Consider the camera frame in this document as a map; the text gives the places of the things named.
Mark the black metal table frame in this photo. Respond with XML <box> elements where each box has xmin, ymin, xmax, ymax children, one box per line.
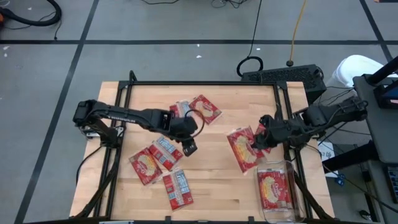
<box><xmin>70</xmin><ymin>70</ymin><xmax>335</xmax><ymax>224</ymax></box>

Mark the black vacuum hose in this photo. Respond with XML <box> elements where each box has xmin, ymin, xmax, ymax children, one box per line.
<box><xmin>0</xmin><ymin>0</ymin><xmax>62</xmax><ymax>27</ymax></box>

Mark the red Orville popcorn bag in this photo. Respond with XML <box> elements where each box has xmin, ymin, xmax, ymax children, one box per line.
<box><xmin>129</xmin><ymin>147</ymin><xmax>164</xmax><ymax>187</ymax></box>
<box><xmin>256</xmin><ymin>169</ymin><xmax>293</xmax><ymax>212</ymax></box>
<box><xmin>162</xmin><ymin>169</ymin><xmax>194</xmax><ymax>212</ymax></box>
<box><xmin>148</xmin><ymin>136</ymin><xmax>184</xmax><ymax>172</ymax></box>
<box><xmin>254</xmin><ymin>123</ymin><xmax>273</xmax><ymax>155</ymax></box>
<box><xmin>169</xmin><ymin>100</ymin><xmax>194</xmax><ymax>119</ymax></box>
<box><xmin>188</xmin><ymin>94</ymin><xmax>223</xmax><ymax>126</ymax></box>
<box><xmin>226</xmin><ymin>126</ymin><xmax>265</xmax><ymax>174</ymax></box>

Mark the yellow extension cable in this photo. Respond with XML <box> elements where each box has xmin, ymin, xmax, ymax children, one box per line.
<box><xmin>285</xmin><ymin>0</ymin><xmax>308</xmax><ymax>68</ymax></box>

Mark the black desk support bar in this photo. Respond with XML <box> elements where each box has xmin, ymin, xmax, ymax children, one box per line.
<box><xmin>322</xmin><ymin>140</ymin><xmax>379</xmax><ymax>172</ymax></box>

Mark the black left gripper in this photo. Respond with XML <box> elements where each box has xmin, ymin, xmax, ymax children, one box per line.
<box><xmin>169</xmin><ymin>116</ymin><xmax>199</xmax><ymax>157</ymax></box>

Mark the white paper sheet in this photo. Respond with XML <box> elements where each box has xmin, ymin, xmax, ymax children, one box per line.
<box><xmin>317</xmin><ymin>141</ymin><xmax>336</xmax><ymax>162</ymax></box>

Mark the clear plastic bin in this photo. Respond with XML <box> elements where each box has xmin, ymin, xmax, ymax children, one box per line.
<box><xmin>254</xmin><ymin>160</ymin><xmax>307</xmax><ymax>224</ymax></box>

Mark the black round pole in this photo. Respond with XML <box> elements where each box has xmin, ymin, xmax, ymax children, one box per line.
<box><xmin>366</xmin><ymin>55</ymin><xmax>398</xmax><ymax>86</ymax></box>

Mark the grey side desk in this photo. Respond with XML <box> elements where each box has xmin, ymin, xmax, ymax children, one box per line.
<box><xmin>353</xmin><ymin>73</ymin><xmax>398</xmax><ymax>165</ymax></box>

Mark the white rounded object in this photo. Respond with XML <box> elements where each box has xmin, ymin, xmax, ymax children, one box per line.
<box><xmin>326</xmin><ymin>54</ymin><xmax>398</xmax><ymax>90</ymax></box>

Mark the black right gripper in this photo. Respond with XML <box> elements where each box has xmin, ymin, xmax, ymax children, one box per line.
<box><xmin>251</xmin><ymin>114</ymin><xmax>284</xmax><ymax>151</ymax></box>

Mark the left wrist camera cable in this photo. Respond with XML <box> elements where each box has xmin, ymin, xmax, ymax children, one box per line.
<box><xmin>185</xmin><ymin>108</ymin><xmax>206</xmax><ymax>138</ymax></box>

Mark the black keyboard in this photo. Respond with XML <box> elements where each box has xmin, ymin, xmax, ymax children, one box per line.
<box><xmin>386</xmin><ymin>166</ymin><xmax>398</xmax><ymax>205</ymax></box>

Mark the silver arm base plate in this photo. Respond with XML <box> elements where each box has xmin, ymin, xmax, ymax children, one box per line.
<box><xmin>81</xmin><ymin>125</ymin><xmax>126</xmax><ymax>140</ymax></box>

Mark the black looped power cable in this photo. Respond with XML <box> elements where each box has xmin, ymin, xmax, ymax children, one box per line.
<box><xmin>236</xmin><ymin>0</ymin><xmax>264</xmax><ymax>78</ymax></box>

